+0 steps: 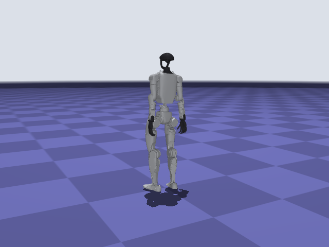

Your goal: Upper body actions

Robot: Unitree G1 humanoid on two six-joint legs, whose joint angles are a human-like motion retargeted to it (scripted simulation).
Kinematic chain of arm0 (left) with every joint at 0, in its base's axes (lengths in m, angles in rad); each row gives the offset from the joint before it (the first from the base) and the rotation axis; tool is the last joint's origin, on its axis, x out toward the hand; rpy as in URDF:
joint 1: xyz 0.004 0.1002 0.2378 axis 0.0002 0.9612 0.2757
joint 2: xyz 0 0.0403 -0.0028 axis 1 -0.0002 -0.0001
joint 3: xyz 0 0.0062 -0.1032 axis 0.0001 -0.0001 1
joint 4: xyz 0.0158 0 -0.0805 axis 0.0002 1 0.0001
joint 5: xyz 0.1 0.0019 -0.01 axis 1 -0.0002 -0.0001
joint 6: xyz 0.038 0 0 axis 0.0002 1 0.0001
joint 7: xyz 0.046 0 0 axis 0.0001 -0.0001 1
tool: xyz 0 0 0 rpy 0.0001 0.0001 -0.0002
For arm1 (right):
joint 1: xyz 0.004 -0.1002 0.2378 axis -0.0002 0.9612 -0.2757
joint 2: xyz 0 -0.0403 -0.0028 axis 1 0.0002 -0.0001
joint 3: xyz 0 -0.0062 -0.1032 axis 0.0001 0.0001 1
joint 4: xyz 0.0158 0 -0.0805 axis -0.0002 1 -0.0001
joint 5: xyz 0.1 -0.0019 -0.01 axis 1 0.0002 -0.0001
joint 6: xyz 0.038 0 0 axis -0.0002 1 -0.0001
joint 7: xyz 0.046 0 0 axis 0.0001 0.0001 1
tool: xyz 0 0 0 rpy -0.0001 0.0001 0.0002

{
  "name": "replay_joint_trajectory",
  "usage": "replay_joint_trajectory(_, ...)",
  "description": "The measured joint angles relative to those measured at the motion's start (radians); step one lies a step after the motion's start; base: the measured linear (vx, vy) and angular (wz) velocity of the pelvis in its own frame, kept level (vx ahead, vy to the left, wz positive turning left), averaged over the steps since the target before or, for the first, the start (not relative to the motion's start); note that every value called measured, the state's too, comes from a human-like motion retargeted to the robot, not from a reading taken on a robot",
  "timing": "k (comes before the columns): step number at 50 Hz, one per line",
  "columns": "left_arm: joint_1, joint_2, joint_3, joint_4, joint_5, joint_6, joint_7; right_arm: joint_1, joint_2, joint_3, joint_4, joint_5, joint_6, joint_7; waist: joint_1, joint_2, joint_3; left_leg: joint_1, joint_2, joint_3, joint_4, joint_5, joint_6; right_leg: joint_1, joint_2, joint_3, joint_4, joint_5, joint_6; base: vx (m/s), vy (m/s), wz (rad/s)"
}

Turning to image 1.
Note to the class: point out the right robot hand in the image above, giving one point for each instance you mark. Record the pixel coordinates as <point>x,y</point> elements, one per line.
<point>182,125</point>

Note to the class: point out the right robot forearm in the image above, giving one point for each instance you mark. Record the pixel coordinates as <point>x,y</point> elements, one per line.
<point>181,108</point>

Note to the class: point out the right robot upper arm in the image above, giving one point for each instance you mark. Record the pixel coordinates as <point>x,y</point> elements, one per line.
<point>179,96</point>

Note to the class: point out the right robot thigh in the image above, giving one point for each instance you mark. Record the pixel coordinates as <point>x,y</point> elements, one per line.
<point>170,136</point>

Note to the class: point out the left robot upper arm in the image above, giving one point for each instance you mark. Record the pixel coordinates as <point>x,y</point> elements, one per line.
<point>153,85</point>

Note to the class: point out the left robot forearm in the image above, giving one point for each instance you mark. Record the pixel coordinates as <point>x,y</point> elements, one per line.
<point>152,106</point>

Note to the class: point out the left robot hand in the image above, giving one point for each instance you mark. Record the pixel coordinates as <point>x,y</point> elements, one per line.
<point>150,126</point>

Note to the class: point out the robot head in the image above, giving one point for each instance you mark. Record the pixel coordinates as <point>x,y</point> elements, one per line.
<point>167,57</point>

